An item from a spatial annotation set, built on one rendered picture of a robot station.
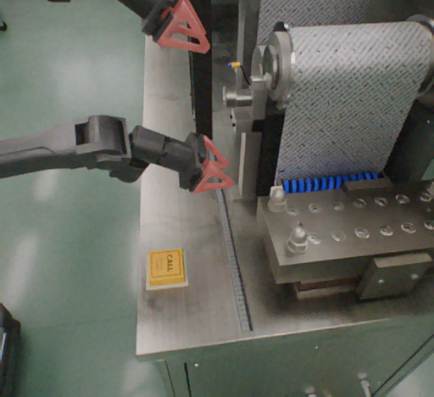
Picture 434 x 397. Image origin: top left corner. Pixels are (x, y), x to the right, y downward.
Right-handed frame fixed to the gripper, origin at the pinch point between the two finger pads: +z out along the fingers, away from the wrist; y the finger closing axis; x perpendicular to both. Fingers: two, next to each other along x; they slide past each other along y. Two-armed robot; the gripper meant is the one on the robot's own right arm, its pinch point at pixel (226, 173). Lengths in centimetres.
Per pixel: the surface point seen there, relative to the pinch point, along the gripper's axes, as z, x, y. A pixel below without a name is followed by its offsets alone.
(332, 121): 11.3, 18.9, 0.3
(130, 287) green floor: 21, -111, -41
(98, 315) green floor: 9, -118, -28
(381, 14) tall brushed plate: 27, 37, -31
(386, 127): 22.1, 22.5, 0.3
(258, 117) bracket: 2.5, 10.5, -7.0
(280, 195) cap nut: 7.3, 5.0, 8.0
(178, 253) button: -2.5, -17.6, 7.8
